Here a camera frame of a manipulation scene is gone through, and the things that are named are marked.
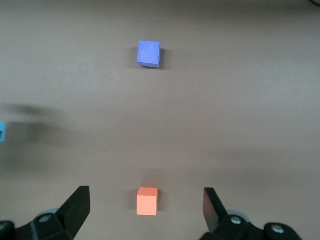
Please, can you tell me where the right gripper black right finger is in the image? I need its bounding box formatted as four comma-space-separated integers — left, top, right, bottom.
199, 187, 304, 240

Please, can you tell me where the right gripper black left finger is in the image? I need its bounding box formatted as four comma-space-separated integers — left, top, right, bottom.
0, 185, 92, 240

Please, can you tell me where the blue foam block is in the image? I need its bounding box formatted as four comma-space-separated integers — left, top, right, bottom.
0, 120, 7, 144

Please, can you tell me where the orange foam block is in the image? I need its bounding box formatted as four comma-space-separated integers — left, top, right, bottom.
136, 187, 159, 216

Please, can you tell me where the purple foam block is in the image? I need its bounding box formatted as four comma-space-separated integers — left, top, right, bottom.
136, 40, 161, 69

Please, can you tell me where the brown table cover sheet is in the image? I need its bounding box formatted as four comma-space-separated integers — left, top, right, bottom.
0, 0, 320, 240

